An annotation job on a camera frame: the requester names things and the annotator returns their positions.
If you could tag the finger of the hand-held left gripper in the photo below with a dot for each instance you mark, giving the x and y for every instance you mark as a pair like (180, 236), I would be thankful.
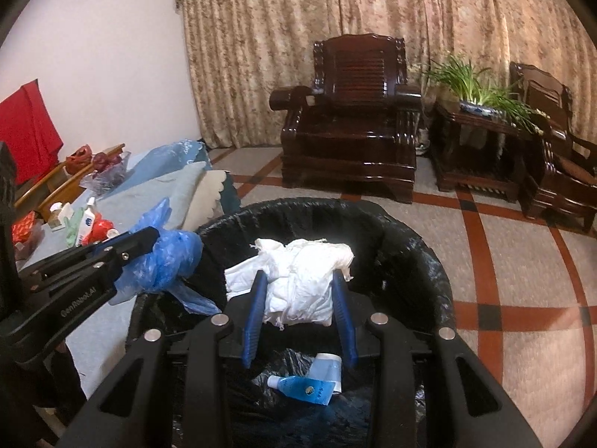
(84, 273)
(130, 240)

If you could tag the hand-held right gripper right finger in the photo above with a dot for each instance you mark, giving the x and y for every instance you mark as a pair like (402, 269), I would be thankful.
(346, 324)

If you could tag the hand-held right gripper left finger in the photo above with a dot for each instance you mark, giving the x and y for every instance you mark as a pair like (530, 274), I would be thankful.
(254, 322)

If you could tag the red wrapper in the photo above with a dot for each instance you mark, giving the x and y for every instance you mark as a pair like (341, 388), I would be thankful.
(100, 231)

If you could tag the blue plastic bag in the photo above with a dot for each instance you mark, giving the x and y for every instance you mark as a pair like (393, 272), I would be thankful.
(172, 256)

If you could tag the pale blue wrapper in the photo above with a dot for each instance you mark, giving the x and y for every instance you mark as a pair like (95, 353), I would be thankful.
(326, 366)

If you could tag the white and blue box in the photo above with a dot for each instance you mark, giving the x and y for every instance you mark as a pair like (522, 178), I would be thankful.
(86, 224)

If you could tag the white tissue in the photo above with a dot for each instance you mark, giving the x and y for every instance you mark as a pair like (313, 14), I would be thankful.
(303, 280)

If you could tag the blue tube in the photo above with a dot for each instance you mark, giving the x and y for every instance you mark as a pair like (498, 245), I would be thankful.
(298, 389)

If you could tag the black lined trash bin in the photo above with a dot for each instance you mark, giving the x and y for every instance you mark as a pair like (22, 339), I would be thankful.
(396, 252)

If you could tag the pale blue table cover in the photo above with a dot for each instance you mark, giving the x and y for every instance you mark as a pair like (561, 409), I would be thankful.
(140, 196)

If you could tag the clear bag of red fruit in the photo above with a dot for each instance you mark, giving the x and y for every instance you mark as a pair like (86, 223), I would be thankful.
(107, 172)

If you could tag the red patterned packet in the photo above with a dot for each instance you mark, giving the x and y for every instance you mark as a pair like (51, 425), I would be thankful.
(23, 231)

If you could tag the cream scalloped cloth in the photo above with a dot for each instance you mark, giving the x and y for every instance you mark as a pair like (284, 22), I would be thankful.
(205, 200)

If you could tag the light wooden chair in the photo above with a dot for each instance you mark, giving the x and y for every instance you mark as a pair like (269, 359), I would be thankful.
(56, 172)
(60, 191)

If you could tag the blue patterned plastic sheet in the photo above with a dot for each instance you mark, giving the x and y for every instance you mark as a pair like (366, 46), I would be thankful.
(172, 156)

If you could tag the small red plastic bag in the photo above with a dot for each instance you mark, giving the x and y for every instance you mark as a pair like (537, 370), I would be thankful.
(77, 161)

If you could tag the dark teal cloth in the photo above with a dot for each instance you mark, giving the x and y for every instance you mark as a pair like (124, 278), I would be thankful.
(229, 198)

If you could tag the red cloth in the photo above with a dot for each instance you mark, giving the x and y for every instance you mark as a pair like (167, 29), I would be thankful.
(28, 126)

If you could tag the dark wooden armchair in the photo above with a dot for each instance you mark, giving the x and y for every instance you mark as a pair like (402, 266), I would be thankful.
(354, 149)
(559, 186)

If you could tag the white shoe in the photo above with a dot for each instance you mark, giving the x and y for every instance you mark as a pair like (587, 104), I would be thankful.
(422, 142)

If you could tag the dark wooden side table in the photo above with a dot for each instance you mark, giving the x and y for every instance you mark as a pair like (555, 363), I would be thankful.
(471, 168)

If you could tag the beige patterned curtain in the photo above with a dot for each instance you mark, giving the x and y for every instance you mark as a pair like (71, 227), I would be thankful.
(256, 56)

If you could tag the potted green plant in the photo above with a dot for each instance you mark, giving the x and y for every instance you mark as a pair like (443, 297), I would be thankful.
(466, 84)

